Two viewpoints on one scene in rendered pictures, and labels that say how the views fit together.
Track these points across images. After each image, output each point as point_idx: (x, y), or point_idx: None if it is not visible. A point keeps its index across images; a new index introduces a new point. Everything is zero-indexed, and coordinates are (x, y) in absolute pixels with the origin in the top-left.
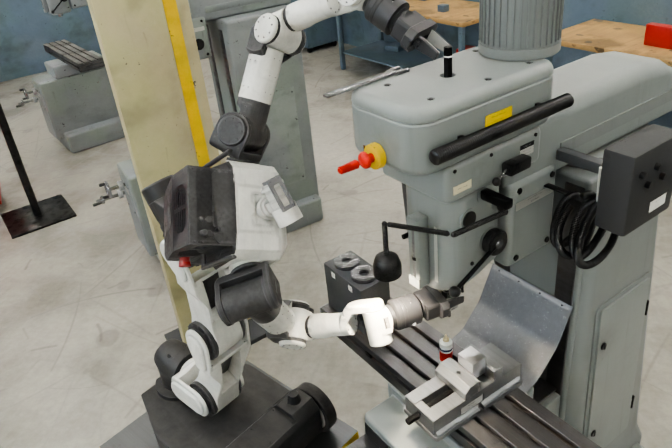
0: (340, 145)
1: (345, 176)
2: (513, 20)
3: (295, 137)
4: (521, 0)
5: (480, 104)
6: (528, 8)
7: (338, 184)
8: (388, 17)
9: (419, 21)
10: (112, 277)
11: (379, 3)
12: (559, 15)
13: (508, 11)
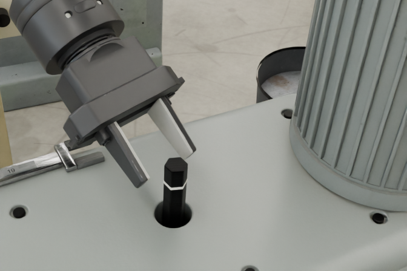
0: None
1: (210, 22)
2: (361, 126)
3: None
4: (390, 94)
5: None
6: (404, 115)
7: (197, 32)
8: (48, 54)
9: (128, 77)
10: None
11: (34, 12)
12: None
13: (355, 101)
